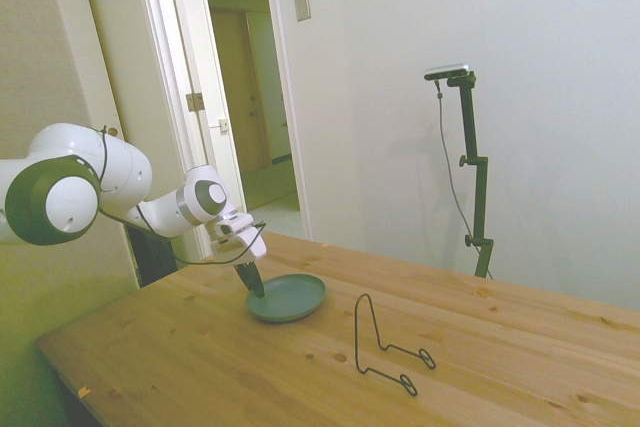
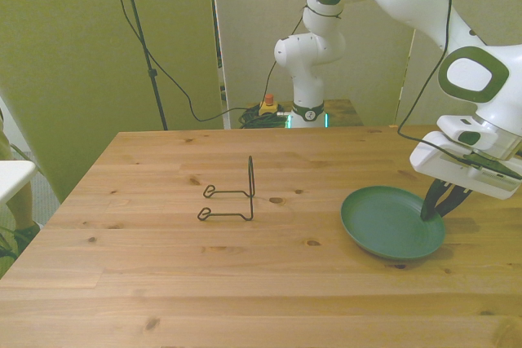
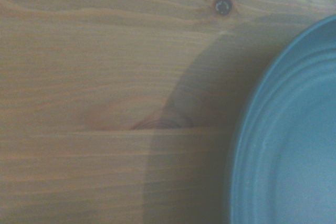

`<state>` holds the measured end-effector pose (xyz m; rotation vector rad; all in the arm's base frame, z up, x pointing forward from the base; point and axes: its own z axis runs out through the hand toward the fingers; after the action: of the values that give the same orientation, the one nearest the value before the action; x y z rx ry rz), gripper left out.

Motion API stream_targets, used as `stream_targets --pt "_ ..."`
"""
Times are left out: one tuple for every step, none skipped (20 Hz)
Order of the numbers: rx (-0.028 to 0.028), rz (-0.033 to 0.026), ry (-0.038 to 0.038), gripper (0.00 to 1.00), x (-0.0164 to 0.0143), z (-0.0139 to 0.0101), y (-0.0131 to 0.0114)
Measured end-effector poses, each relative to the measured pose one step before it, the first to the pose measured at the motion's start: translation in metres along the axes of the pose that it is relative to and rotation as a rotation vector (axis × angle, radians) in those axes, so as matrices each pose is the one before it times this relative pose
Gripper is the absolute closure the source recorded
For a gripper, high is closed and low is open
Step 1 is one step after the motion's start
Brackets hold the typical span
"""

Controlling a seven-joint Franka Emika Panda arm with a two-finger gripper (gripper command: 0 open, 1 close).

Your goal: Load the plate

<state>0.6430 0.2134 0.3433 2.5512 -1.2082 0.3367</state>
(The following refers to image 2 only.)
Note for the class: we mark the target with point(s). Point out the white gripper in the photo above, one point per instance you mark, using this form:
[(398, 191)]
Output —
[(448, 173)]

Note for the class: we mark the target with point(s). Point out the yellow emergency stop button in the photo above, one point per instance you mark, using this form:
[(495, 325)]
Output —
[(268, 107)]

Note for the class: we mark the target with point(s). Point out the black tripod stand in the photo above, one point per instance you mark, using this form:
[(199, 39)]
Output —
[(140, 34)]

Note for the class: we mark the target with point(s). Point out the white side table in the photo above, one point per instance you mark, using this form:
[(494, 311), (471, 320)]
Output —
[(12, 177)]

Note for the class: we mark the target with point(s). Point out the wooden robot pedestal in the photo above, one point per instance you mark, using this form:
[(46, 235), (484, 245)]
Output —
[(342, 113)]

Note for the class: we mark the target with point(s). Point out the teal round plate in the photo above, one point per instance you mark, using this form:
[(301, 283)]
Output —
[(387, 221)]

